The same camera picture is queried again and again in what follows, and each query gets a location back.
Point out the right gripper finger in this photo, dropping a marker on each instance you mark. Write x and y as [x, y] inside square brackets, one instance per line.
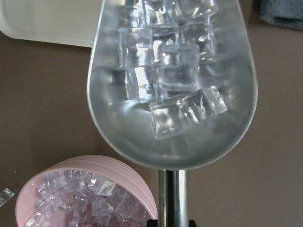
[154, 223]

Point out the metal ice scoop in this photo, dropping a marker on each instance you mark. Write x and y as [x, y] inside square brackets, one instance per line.
[172, 86]

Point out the clear ice cube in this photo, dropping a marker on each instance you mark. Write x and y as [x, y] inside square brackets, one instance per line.
[5, 196]

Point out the pink bowl with ice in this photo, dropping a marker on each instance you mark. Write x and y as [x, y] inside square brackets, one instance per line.
[85, 191]

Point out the beige serving tray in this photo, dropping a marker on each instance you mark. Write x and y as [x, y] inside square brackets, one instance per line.
[71, 22]

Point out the dark grey folded cloth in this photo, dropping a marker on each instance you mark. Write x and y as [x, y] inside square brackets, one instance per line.
[283, 13]

